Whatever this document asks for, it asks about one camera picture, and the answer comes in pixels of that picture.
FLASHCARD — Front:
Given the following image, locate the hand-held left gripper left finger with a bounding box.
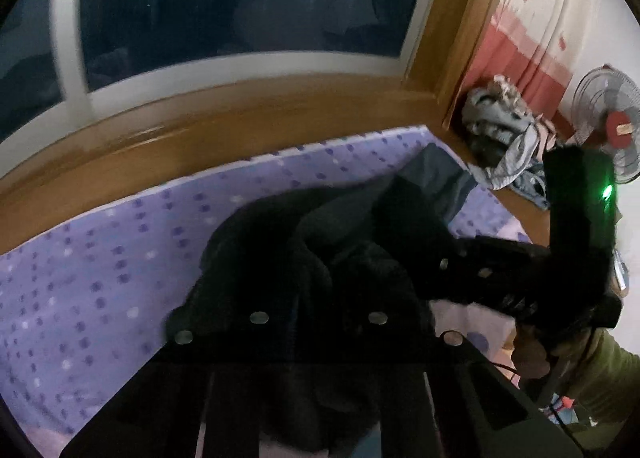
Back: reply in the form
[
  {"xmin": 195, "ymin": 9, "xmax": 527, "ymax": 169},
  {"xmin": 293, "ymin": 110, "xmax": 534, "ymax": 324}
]
[{"xmin": 60, "ymin": 288, "xmax": 301, "ymax": 458}]

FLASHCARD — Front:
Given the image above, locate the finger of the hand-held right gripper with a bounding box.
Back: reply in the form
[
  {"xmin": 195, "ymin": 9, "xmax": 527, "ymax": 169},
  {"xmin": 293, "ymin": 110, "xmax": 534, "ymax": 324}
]
[{"xmin": 417, "ymin": 235, "xmax": 551, "ymax": 311}]

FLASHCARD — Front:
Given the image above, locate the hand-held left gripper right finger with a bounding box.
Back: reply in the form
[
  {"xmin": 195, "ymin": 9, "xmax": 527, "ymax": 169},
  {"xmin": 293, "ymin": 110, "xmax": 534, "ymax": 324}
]
[{"xmin": 345, "ymin": 288, "xmax": 583, "ymax": 458}]

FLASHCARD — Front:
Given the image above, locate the dark garment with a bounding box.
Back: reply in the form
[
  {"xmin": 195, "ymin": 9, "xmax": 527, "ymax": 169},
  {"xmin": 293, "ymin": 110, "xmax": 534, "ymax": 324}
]
[{"xmin": 167, "ymin": 143, "xmax": 481, "ymax": 454}]

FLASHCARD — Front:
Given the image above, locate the person's right hand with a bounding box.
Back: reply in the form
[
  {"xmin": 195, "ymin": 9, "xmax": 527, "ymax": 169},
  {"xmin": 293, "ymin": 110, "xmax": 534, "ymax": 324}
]
[{"xmin": 512, "ymin": 323, "xmax": 558, "ymax": 379}]

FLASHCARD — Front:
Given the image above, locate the denim garment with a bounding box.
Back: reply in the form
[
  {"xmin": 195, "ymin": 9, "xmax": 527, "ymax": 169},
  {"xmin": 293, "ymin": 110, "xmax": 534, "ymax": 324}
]
[{"xmin": 507, "ymin": 165, "xmax": 553, "ymax": 211}]

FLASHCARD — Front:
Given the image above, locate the striped garment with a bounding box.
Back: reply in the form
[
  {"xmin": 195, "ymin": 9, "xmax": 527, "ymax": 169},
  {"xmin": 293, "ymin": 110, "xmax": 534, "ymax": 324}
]
[{"xmin": 487, "ymin": 120, "xmax": 543, "ymax": 191}]

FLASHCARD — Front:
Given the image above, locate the electric fan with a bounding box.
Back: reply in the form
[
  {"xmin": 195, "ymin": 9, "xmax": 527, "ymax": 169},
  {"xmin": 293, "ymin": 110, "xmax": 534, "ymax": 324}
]
[{"xmin": 570, "ymin": 65, "xmax": 640, "ymax": 184}]

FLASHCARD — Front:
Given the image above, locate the grey patterned garment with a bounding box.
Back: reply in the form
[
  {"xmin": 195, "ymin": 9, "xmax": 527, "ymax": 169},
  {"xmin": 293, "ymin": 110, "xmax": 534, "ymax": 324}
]
[{"xmin": 461, "ymin": 75, "xmax": 533, "ymax": 149}]

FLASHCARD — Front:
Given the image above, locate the purple dotted bed sheet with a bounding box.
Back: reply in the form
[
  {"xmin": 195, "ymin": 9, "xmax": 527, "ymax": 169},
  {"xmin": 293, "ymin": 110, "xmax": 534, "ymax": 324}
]
[{"xmin": 0, "ymin": 125, "xmax": 531, "ymax": 458}]

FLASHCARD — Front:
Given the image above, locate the wooden window surround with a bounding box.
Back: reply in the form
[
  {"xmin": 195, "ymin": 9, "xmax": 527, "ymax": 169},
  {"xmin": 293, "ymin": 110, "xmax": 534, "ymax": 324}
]
[{"xmin": 0, "ymin": 0, "xmax": 551, "ymax": 256}]

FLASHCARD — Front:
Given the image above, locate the white framed window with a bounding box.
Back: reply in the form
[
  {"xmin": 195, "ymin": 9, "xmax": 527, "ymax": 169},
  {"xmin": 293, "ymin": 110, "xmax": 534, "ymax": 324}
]
[{"xmin": 0, "ymin": 0, "xmax": 441, "ymax": 141}]

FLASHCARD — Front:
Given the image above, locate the black cable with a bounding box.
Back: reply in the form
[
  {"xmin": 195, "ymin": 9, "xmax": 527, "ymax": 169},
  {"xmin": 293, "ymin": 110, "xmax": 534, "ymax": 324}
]
[{"xmin": 492, "ymin": 360, "xmax": 581, "ymax": 439}]

